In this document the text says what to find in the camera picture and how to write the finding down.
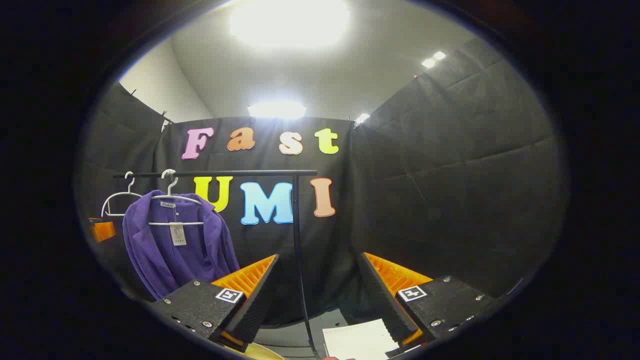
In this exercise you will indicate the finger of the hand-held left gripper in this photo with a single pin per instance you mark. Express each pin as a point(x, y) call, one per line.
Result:
point(104, 231)

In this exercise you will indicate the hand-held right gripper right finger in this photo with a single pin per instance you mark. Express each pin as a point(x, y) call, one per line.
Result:
point(385, 305)

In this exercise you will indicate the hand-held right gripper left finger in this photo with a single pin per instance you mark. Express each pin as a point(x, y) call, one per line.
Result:
point(255, 310)

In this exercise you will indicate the beige laundry hamper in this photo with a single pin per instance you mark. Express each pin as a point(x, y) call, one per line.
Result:
point(262, 353)

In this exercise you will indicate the purple ribbed jacket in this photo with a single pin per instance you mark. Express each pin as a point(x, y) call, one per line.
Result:
point(190, 260)

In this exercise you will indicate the white clothes hanger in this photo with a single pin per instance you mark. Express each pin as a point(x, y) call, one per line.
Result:
point(171, 189)
point(131, 187)

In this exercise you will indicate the black clothes rack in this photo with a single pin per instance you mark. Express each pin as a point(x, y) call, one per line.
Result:
point(225, 173)

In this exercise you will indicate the white box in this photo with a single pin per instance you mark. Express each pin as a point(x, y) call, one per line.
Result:
point(357, 340)

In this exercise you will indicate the black backdrop cloth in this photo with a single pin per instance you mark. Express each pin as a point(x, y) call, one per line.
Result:
point(450, 200)

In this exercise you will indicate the ceiling light panel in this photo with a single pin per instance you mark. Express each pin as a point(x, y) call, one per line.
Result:
point(433, 59)
point(362, 118)
point(277, 110)

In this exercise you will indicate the large ceiling light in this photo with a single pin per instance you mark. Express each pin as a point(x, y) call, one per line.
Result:
point(290, 22)

